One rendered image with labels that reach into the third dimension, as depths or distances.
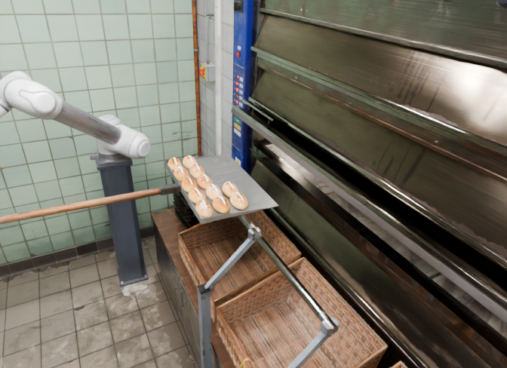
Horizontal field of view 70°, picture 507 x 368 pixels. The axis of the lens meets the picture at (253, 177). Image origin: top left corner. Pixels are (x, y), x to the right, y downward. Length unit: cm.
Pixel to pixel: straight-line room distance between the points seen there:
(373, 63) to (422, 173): 40
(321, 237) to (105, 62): 179
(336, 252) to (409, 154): 60
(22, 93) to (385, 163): 145
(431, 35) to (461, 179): 41
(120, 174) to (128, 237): 50
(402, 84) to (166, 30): 185
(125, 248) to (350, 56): 198
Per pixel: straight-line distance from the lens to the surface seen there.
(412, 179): 125
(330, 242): 169
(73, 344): 272
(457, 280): 107
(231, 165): 189
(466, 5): 114
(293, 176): 181
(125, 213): 256
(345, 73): 139
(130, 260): 281
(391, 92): 124
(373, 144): 135
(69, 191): 298
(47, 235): 317
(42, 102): 177
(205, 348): 179
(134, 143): 212
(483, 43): 111
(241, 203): 152
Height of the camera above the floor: 207
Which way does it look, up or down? 30 degrees down
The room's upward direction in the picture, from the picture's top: 3 degrees clockwise
